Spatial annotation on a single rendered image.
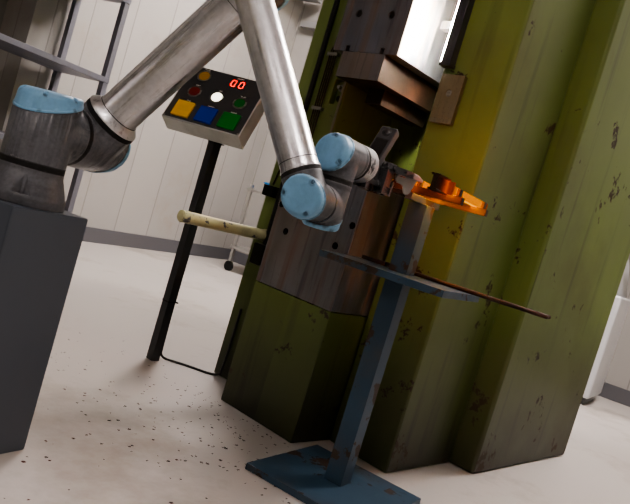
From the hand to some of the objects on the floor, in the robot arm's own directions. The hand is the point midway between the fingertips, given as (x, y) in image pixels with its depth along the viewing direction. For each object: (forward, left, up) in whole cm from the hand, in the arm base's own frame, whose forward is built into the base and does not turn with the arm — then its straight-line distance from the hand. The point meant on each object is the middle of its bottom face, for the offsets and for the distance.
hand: (400, 173), depth 187 cm
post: (+51, +103, -94) cm, 148 cm away
